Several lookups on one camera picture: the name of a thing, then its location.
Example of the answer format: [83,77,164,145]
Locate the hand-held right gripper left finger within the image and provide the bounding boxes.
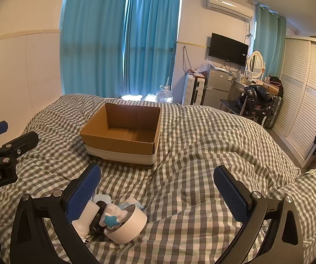
[9,163,102,264]

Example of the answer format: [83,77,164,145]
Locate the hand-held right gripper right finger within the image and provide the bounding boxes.
[213,165,304,264]

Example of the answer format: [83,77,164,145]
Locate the white plastic bottle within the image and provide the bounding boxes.
[72,200,99,237]

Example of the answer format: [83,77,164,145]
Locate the white toy with blue star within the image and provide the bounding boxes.
[99,203,131,230]

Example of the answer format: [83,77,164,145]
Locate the white round container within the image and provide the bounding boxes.
[104,205,148,245]

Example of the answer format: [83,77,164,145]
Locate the cardboard box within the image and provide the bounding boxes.
[79,103,162,169]

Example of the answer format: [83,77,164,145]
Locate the small black object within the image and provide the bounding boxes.
[90,200,107,235]

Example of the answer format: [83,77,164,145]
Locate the grey checked blanket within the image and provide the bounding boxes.
[0,93,316,264]

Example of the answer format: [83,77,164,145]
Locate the black chair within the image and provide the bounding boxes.
[220,99,247,115]

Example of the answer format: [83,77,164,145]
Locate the dark suitcase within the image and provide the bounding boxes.
[263,95,284,129]

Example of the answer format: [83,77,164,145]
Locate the black plastic bag pile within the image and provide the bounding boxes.
[236,85,274,116]

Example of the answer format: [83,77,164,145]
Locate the small grey fridge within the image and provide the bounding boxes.
[202,67,237,108]

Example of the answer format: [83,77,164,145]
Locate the white suitcase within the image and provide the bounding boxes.
[182,74,207,106]

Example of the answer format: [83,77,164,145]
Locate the clear water jug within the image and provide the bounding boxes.
[156,86,174,104]

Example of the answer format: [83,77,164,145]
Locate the black handbag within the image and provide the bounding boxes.
[268,76,284,97]

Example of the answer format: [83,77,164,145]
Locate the white slatted wardrobe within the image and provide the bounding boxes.
[269,36,316,167]

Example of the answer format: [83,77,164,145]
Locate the wide teal curtain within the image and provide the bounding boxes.
[59,0,129,98]

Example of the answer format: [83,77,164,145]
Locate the clear plastic bag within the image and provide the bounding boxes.
[197,60,211,73]

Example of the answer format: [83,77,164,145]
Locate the white oval vanity mirror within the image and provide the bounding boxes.
[246,51,266,82]

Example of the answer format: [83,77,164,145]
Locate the narrow teal curtain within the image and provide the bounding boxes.
[253,4,287,64]

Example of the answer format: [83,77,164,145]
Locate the white air conditioner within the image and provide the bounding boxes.
[206,0,253,22]

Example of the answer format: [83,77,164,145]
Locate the hanging wall cables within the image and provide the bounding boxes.
[182,46,192,72]

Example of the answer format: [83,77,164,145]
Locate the black wall television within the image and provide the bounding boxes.
[208,32,249,67]

